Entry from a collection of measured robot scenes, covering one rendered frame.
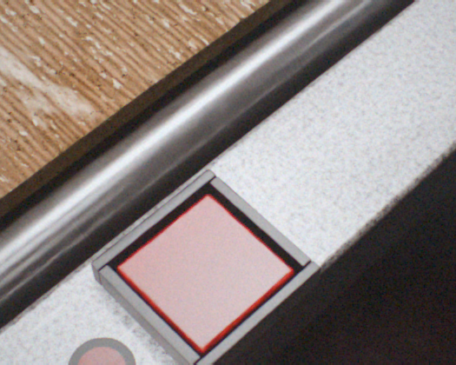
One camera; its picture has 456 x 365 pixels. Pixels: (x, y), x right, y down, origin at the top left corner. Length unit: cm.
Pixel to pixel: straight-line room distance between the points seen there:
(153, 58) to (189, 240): 11
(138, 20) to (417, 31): 16
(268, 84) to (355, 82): 5
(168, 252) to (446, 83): 19
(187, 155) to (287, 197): 6
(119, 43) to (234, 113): 7
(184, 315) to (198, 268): 2
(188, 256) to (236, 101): 10
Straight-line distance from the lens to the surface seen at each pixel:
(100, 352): 44
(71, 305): 45
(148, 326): 43
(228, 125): 50
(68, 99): 49
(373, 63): 53
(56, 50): 51
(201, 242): 44
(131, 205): 48
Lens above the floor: 132
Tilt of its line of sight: 58 degrees down
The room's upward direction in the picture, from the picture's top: straight up
